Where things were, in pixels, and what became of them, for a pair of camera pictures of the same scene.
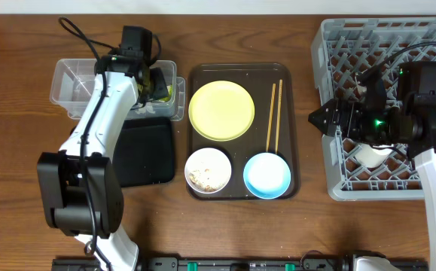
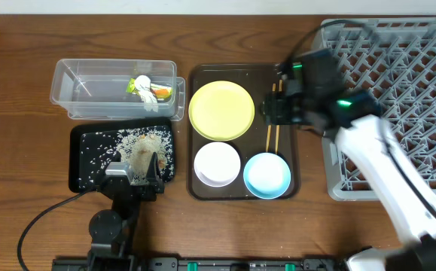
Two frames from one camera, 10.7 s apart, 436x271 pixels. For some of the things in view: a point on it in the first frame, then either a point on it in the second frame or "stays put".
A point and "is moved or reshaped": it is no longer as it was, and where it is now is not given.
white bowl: (208, 170) is moved or reshaped
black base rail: (236, 264) stays put
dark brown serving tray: (242, 132) stays put
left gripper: (157, 87) -> (134, 186)
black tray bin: (144, 150) stays put
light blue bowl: (266, 175) stays put
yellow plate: (221, 111) stays put
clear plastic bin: (71, 80) stays put
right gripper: (355, 108) -> (278, 108)
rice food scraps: (194, 177) -> (134, 147)
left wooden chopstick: (270, 117) stays put
